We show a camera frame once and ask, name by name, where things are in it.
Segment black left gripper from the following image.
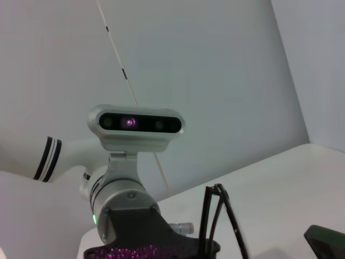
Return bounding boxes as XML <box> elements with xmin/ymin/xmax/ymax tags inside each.
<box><xmin>82</xmin><ymin>207</ymin><xmax>220</xmax><ymax>259</ymax></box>

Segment black round glasses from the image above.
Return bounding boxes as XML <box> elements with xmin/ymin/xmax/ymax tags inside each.
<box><xmin>198</xmin><ymin>183</ymin><xmax>251</xmax><ymax>259</ymax></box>

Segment green glasses case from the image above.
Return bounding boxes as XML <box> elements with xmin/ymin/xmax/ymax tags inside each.
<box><xmin>303</xmin><ymin>224</ymin><xmax>345</xmax><ymax>259</ymax></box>

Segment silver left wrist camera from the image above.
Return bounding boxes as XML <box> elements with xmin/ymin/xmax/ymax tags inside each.
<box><xmin>86</xmin><ymin>104</ymin><xmax>186</xmax><ymax>187</ymax></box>

